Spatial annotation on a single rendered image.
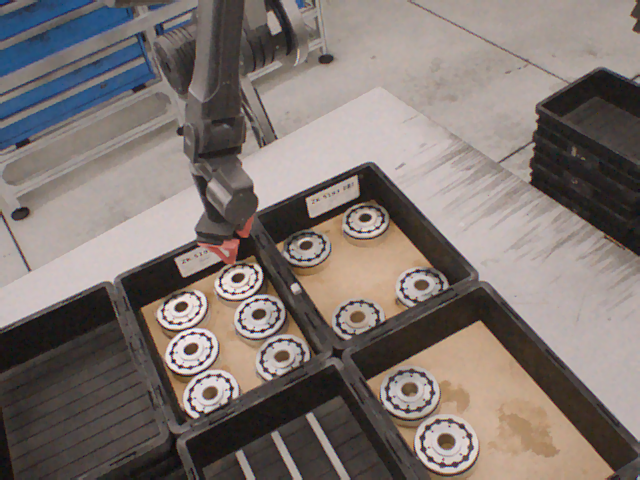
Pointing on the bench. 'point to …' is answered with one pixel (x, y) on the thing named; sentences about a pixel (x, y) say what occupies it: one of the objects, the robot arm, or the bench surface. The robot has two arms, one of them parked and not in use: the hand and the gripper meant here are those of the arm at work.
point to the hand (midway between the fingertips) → (236, 246)
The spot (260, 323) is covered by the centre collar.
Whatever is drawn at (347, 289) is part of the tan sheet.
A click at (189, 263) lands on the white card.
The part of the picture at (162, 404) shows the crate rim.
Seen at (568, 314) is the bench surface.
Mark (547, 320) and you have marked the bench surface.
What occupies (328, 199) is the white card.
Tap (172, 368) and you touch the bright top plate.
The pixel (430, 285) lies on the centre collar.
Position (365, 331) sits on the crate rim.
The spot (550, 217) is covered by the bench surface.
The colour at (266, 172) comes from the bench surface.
